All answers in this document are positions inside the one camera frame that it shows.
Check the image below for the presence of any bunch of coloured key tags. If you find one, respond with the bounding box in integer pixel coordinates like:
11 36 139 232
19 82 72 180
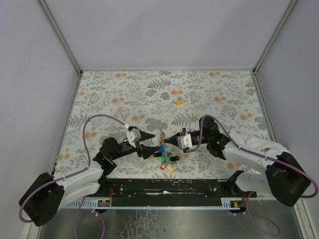
153 131 180 174

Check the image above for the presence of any yellow key tag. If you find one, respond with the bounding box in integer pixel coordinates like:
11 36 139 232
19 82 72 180
173 97 182 105

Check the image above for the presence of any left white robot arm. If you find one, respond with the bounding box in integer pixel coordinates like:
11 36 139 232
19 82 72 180
18 126 159 227

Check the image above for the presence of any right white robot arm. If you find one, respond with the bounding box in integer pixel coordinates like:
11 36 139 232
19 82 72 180
164 115 311 207

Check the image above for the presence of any floral patterned mat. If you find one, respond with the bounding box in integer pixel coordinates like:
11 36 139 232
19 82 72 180
55 70 269 175

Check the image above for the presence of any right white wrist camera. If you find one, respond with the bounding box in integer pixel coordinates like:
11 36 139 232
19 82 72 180
177 133 192 149

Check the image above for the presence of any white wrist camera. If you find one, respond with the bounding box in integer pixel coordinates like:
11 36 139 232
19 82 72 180
177 133 192 149
126 126 142 143

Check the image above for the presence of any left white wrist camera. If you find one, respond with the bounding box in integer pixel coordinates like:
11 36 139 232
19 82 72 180
126 126 142 143

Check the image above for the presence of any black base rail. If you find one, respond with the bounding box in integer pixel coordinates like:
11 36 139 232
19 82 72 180
89 179 248 208

